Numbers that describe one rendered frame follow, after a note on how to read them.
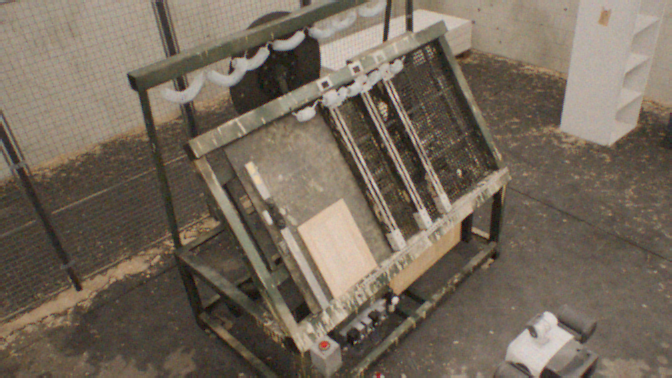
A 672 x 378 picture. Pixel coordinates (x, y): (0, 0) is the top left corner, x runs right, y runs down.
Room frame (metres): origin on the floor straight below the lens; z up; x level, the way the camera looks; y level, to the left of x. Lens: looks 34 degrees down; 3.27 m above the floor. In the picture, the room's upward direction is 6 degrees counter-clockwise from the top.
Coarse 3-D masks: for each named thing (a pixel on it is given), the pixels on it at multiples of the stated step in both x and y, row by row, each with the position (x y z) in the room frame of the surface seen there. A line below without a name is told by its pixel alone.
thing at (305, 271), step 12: (252, 180) 2.60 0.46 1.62; (264, 192) 2.57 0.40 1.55; (264, 204) 2.54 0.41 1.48; (276, 228) 2.49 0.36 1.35; (288, 240) 2.44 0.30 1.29; (300, 252) 2.42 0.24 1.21; (300, 264) 2.37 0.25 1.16; (312, 276) 2.35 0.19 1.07; (312, 288) 2.31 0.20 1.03; (324, 300) 2.29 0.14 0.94
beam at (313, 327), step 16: (464, 208) 3.12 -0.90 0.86; (448, 224) 2.97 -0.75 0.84; (432, 240) 2.84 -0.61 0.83; (416, 256) 2.71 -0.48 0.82; (384, 272) 2.54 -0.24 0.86; (352, 288) 2.39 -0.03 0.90; (368, 288) 2.43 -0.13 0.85; (336, 304) 2.29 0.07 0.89; (352, 304) 2.33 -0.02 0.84; (304, 320) 2.22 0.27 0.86; (320, 320) 2.19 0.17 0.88; (336, 320) 2.23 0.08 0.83; (288, 336) 2.10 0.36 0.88; (304, 336) 2.10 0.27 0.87; (320, 336) 2.13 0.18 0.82
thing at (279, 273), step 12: (432, 60) 3.86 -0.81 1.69; (372, 96) 3.42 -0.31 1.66; (456, 144) 3.53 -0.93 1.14; (228, 168) 2.64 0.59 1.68; (228, 180) 2.60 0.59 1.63; (228, 192) 2.58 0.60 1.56; (240, 204) 2.55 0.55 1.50; (240, 216) 2.53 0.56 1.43; (252, 228) 2.48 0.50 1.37; (264, 252) 2.42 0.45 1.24; (276, 276) 2.34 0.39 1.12; (288, 276) 2.36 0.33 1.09
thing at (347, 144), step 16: (320, 80) 3.13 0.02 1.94; (336, 112) 3.09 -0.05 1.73; (336, 128) 3.04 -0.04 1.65; (352, 144) 3.00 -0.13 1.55; (352, 160) 2.95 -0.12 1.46; (368, 176) 2.91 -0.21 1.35; (368, 192) 2.86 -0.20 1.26; (384, 208) 2.82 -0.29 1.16; (384, 224) 2.77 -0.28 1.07; (400, 240) 2.71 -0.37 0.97
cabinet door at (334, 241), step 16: (336, 208) 2.72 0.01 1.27; (304, 224) 2.56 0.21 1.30; (320, 224) 2.61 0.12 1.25; (336, 224) 2.65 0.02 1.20; (352, 224) 2.69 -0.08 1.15; (304, 240) 2.50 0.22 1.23; (320, 240) 2.54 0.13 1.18; (336, 240) 2.58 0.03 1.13; (352, 240) 2.63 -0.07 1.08; (320, 256) 2.47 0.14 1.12; (336, 256) 2.52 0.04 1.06; (352, 256) 2.56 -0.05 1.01; (368, 256) 2.60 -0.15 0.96; (320, 272) 2.42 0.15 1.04; (336, 272) 2.45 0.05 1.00; (352, 272) 2.49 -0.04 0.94; (368, 272) 2.53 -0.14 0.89; (336, 288) 2.38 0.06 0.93
